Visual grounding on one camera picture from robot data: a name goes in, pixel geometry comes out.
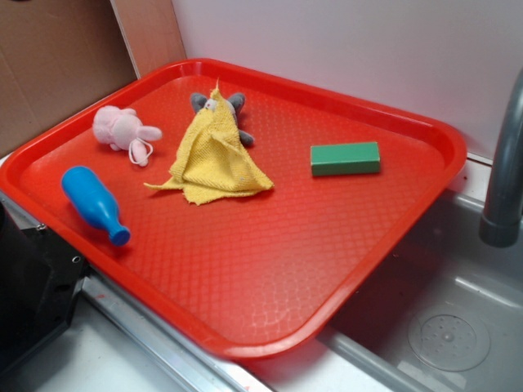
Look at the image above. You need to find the brown cardboard panel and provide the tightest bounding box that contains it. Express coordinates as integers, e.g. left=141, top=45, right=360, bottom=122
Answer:
left=1, top=1, right=136, bottom=155

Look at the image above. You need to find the red plastic tray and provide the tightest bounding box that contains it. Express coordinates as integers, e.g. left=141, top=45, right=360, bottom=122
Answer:
left=1, top=59, right=467, bottom=359

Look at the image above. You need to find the green rectangular block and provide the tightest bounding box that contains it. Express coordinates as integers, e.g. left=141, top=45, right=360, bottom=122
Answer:
left=311, top=142, right=381, bottom=176

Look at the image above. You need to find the grey toy sink basin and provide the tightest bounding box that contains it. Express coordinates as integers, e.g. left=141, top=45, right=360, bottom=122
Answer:
left=248, top=192, right=522, bottom=391

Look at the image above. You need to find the grey sink faucet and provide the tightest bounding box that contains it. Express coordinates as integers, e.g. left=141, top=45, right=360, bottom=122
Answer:
left=479, top=73, right=522, bottom=247

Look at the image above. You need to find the blue plastic bottle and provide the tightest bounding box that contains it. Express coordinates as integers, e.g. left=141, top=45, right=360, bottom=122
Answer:
left=61, top=166, right=131, bottom=247

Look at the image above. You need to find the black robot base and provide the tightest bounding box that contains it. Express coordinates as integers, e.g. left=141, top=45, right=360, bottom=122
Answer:
left=1, top=207, right=86, bottom=376

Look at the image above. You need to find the yellow knitted cloth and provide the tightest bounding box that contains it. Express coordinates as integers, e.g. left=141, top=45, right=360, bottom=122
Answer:
left=145, top=87, right=274, bottom=206

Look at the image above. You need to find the pink plush bunny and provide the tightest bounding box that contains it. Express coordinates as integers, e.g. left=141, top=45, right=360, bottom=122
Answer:
left=92, top=105, right=163, bottom=167

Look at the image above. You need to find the grey plush toy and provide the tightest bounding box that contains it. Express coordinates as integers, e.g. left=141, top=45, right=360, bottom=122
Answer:
left=190, top=92, right=255, bottom=147

